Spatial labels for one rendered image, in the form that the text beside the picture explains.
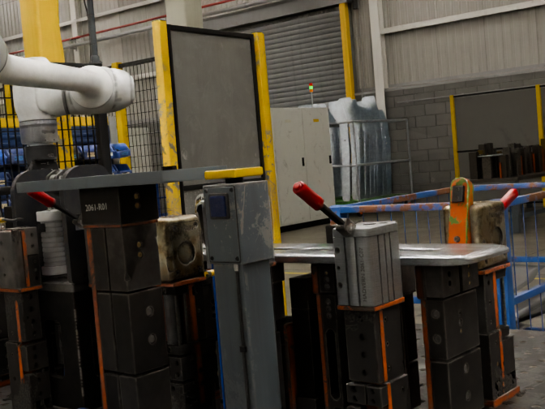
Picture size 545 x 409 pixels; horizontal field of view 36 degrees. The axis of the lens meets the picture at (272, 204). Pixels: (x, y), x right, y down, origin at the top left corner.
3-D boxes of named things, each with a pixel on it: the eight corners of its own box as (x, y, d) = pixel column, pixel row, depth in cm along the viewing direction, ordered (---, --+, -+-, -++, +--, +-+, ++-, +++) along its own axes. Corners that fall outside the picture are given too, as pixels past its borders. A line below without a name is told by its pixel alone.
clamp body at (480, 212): (529, 392, 157) (517, 198, 155) (495, 414, 146) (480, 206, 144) (478, 385, 164) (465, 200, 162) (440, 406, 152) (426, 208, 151)
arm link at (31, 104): (10, 122, 200) (66, 117, 201) (4, 56, 199) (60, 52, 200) (21, 123, 211) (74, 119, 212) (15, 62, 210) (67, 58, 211)
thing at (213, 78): (187, 375, 474) (156, 18, 464) (170, 372, 483) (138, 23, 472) (296, 335, 556) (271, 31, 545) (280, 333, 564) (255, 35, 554)
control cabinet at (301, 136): (251, 238, 1277) (237, 77, 1264) (225, 239, 1310) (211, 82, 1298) (338, 221, 1465) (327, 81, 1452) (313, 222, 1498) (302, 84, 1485)
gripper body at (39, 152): (33, 144, 200) (37, 182, 201) (63, 143, 207) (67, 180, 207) (16, 146, 205) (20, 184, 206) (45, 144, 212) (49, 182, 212)
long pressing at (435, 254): (524, 247, 140) (523, 238, 140) (459, 268, 123) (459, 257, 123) (44, 245, 230) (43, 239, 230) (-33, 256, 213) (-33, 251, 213)
